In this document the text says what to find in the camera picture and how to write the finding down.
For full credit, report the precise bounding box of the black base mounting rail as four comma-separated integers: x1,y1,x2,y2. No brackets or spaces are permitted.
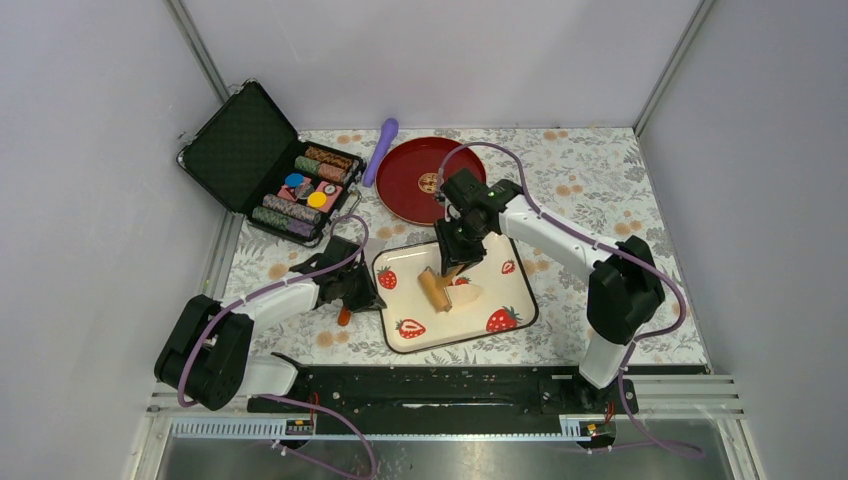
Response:
235,362,709,437

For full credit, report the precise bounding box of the wooden dough roller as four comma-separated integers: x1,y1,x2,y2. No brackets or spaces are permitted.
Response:
417,266,461,312

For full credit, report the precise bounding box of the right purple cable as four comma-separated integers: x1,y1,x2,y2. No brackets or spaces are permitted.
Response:
433,141,707,461

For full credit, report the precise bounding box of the purple cable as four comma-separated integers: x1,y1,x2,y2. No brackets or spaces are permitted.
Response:
176,213,380,480
433,141,707,461

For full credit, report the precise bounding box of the black poker chip case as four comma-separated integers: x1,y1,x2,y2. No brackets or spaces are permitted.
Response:
176,79,365,247

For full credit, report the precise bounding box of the strawberry pattern white tray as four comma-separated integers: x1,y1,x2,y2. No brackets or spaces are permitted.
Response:
372,234,539,354

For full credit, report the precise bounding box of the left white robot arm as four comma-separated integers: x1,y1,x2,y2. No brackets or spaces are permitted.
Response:
153,236,385,411

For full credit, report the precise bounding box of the metal spatula orange handle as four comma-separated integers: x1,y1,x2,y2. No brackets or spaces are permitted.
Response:
337,237,388,327

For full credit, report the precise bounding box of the yellow poker chip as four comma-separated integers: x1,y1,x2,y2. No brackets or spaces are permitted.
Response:
307,191,328,210

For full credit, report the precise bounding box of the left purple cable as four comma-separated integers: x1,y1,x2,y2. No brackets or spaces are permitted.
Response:
176,213,380,480

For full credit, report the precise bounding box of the small dough piece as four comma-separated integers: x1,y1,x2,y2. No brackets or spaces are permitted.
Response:
445,283,483,308

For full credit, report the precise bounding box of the blue poker chip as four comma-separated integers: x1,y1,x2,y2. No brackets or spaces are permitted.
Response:
284,173,305,188

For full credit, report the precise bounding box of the purple silicone handle tool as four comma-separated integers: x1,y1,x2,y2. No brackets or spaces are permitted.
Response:
362,118,399,188

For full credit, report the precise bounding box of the round red lacquer plate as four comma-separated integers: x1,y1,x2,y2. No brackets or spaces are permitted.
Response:
375,137,460,226

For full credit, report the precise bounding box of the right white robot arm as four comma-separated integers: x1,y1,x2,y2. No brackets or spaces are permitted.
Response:
435,169,665,412

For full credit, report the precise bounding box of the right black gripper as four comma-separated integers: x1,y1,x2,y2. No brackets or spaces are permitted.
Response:
434,217,490,280

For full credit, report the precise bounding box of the floral pattern table mat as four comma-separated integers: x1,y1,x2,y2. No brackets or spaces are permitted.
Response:
216,127,709,369

